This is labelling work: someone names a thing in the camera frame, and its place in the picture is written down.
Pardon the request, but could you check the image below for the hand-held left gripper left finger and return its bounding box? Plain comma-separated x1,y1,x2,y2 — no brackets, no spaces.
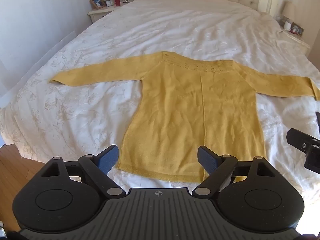
40,144,127,198

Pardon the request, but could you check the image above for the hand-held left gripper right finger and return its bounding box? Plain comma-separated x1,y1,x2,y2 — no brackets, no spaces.
191,145,275,197

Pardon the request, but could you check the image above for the yellow knit sweater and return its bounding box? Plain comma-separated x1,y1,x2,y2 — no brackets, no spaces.
49,51,320,183

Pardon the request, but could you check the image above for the cream nightstand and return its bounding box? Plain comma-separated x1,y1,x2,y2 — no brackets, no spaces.
87,1,133,25
279,25,312,57

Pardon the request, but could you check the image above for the white shade table lamp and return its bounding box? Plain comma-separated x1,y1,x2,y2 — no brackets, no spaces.
282,1,297,28

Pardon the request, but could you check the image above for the white floral bedspread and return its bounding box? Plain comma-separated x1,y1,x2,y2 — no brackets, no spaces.
0,0,320,200

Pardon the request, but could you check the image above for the dark picture frame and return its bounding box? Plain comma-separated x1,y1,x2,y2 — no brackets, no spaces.
290,22,305,36

